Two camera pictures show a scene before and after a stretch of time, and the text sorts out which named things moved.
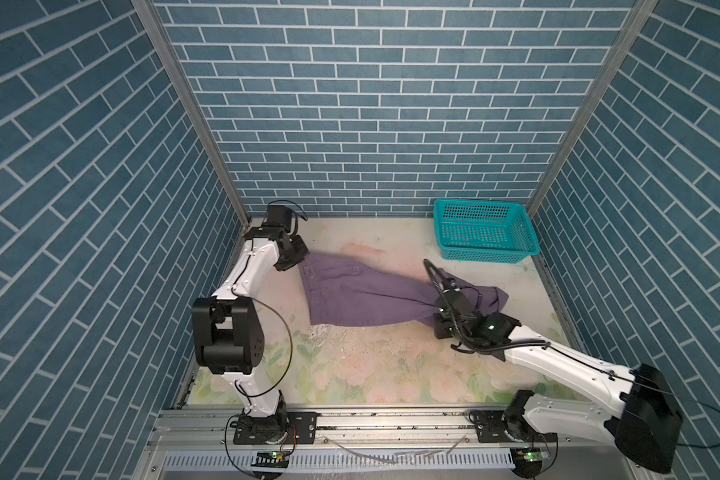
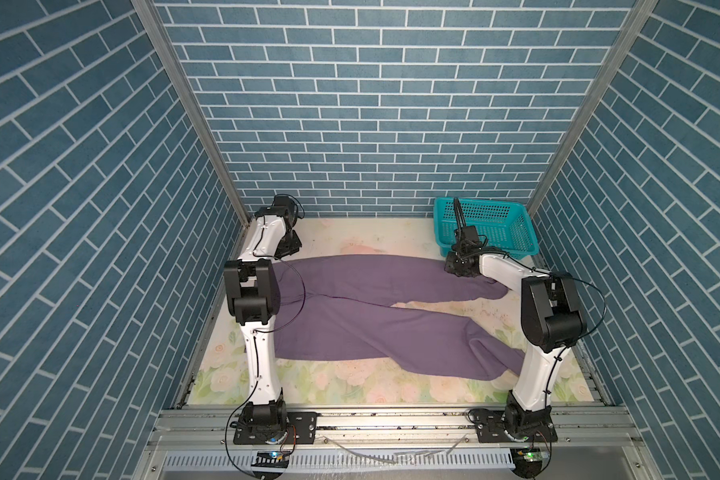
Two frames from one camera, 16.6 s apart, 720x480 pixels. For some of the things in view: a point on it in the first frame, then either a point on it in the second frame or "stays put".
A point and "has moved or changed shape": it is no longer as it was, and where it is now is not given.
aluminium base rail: x=199 y=429 stays put
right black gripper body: x=441 y=328 → x=454 y=264
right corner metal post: x=640 y=11 stays put
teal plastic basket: x=484 y=231 stays put
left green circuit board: x=271 y=459 stays put
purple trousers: x=342 y=293 has moved or changed shape
